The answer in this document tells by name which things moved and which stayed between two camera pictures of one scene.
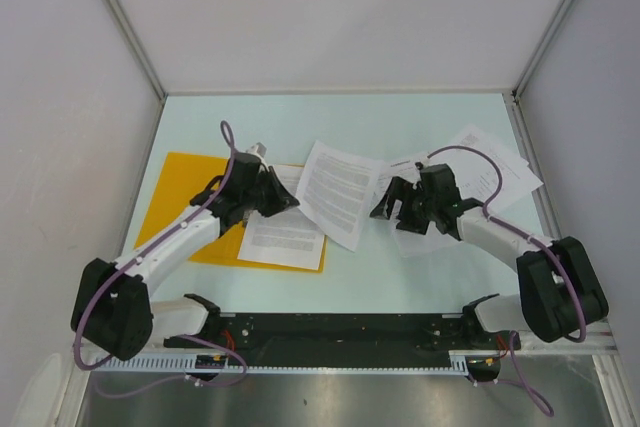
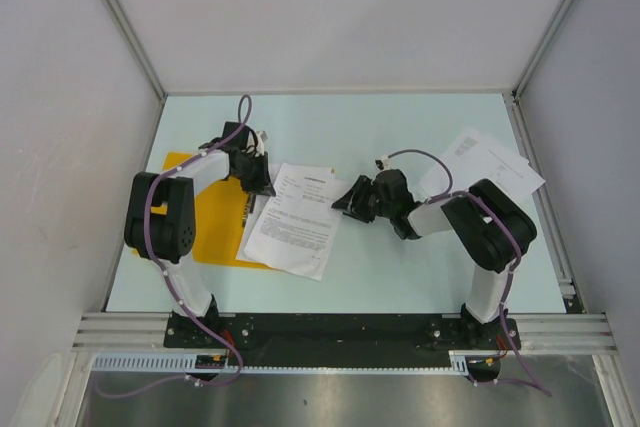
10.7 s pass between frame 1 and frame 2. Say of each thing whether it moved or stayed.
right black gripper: moved
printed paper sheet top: moved
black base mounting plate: stayed
